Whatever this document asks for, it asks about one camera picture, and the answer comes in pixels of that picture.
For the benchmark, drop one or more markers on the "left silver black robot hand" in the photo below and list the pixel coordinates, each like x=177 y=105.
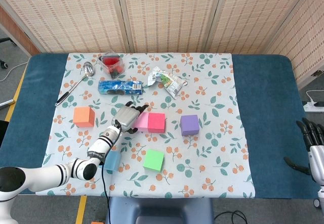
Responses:
x=125 y=117

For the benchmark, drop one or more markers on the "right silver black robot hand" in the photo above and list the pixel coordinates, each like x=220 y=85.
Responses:
x=317 y=158

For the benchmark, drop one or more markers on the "pink foam cube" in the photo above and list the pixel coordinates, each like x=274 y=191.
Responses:
x=143 y=123

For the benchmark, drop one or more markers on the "red foam cube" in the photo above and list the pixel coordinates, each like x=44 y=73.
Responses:
x=156 y=123

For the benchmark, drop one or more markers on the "orange foam cube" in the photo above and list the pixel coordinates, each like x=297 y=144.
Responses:
x=82 y=116

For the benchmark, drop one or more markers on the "light blue foam cube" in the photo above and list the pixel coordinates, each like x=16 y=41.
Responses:
x=114 y=160

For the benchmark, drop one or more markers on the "green foam cube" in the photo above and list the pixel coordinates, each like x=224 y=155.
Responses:
x=153 y=160

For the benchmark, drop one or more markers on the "purple foam cube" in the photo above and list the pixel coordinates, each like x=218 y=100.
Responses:
x=189 y=125

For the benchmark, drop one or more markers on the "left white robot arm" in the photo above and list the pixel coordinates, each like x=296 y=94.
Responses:
x=101 y=143

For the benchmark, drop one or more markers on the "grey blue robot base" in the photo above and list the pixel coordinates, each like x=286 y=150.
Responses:
x=157 y=208

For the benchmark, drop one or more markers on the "blue cookie package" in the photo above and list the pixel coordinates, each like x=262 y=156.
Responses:
x=126 y=87

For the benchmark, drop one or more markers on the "white power strip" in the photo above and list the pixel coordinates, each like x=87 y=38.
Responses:
x=310 y=107

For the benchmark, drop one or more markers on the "clear box with red items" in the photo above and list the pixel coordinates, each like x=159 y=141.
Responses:
x=112 y=66

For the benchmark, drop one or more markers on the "crumpled silver snack bag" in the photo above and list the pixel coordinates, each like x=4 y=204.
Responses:
x=169 y=82

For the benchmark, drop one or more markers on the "teal table cover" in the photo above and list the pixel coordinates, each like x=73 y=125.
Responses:
x=265 y=107

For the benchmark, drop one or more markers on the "brass screen hinge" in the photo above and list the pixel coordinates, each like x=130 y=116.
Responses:
x=317 y=73

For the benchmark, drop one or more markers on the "floral print tablecloth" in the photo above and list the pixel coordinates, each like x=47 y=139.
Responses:
x=217 y=82

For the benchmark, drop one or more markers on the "small orange object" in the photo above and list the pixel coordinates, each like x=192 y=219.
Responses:
x=97 y=222

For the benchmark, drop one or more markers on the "bamboo folding screen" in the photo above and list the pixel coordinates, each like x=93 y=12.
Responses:
x=164 y=14

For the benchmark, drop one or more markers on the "grey metal bar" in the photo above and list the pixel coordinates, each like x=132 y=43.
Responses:
x=7 y=103

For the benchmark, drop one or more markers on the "person in dark clothes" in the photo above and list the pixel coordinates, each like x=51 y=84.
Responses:
x=3 y=133

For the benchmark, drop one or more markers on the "black office chair base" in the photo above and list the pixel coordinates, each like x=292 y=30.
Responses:
x=3 y=64

